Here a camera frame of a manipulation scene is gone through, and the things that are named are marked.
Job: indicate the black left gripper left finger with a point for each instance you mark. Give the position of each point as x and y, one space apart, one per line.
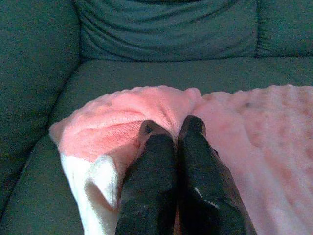
149 183

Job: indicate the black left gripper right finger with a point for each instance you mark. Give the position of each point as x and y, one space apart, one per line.
205 191

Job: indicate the pink dotted pillow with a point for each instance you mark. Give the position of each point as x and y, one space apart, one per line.
256 137

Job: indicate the dark green leather sofa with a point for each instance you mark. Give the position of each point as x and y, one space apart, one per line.
146 36

